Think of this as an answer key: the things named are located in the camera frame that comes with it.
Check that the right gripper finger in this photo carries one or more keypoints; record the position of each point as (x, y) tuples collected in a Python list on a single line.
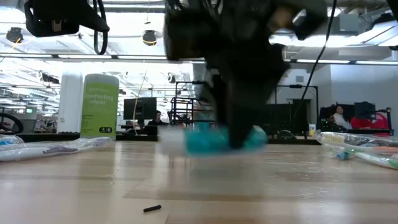
[(245, 102), (217, 99)]

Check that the orange toothbrush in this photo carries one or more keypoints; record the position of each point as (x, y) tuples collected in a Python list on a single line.
[(342, 138)]

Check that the blue toothbrush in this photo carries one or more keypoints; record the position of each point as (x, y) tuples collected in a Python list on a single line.
[(31, 154), (9, 140), (344, 155)]

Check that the green toothbrush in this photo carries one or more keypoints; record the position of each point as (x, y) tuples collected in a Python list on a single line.
[(373, 160)]

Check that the black partition panel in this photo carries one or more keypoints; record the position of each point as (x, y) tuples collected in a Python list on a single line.
[(286, 118)]

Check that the person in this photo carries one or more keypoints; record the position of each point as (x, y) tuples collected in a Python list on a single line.
[(157, 124), (342, 119), (381, 123), (330, 123)]

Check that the yellow bottle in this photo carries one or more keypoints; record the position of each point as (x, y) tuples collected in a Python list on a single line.
[(312, 130)]

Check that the black monitor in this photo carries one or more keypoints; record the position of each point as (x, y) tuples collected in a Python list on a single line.
[(140, 109), (365, 110)]

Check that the green disinfecting wipes canister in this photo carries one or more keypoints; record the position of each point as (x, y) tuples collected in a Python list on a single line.
[(99, 109)]

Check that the black bicycle wheel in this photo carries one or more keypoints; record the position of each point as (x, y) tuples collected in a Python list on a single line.
[(21, 124)]

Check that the small black stick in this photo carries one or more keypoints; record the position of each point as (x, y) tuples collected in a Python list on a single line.
[(152, 208)]

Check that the black ceiling camera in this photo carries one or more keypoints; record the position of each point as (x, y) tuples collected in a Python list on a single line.
[(14, 35), (150, 37)]

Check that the black stand frame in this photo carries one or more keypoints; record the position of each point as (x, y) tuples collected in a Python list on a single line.
[(186, 82), (295, 86)]

